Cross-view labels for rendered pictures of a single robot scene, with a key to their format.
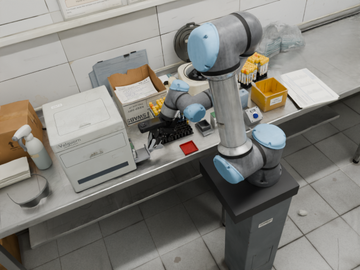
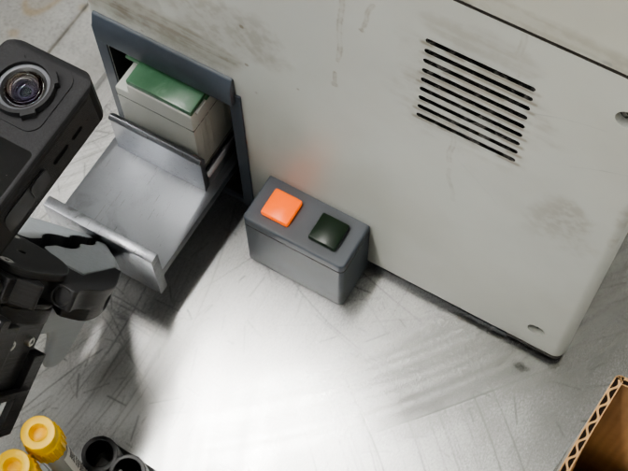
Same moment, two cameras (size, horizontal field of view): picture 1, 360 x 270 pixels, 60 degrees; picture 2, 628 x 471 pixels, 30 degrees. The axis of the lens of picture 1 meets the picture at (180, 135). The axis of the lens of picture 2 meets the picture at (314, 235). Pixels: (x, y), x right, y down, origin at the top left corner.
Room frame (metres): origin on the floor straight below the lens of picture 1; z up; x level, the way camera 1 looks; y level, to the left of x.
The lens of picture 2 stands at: (1.25, 0.08, 1.46)
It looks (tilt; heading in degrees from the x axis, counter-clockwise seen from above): 64 degrees down; 142
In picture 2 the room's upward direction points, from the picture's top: 2 degrees counter-clockwise
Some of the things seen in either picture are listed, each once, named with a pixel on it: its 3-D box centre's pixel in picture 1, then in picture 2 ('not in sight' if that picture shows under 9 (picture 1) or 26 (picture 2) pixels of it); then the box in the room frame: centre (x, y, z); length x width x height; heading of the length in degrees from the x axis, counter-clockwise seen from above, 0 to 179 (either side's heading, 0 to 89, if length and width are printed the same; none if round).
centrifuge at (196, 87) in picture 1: (203, 81); not in sight; (1.44, -0.16, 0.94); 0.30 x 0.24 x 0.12; 11
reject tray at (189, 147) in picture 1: (188, 147); not in sight; (1.00, -0.03, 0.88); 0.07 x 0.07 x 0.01; 20
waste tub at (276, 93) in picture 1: (268, 94); not in sight; (1.27, -0.48, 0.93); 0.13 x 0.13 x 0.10; 17
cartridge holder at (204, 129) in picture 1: (203, 126); not in sight; (1.12, -0.12, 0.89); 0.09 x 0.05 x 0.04; 22
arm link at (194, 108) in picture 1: (194, 106); not in sight; (0.96, -0.07, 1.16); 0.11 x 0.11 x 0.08; 28
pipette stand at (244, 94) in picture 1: (238, 102); not in sight; (1.24, -0.32, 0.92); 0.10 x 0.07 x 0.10; 116
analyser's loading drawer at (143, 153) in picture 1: (126, 158); (207, 96); (0.94, 0.25, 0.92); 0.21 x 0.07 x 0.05; 110
